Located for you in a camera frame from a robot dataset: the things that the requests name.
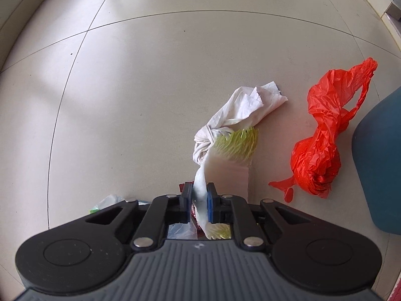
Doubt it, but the red snack wrapper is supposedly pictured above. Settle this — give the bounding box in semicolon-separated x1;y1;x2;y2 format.
179;181;202;233

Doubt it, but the dark teal trash bin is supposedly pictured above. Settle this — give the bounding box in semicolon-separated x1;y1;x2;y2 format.
351;89;401;235

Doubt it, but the clear plastic wrapper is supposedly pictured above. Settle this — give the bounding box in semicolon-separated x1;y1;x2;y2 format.
89;194;151;214

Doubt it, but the red plastic bag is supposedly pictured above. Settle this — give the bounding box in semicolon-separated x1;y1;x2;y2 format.
269;58;378;202

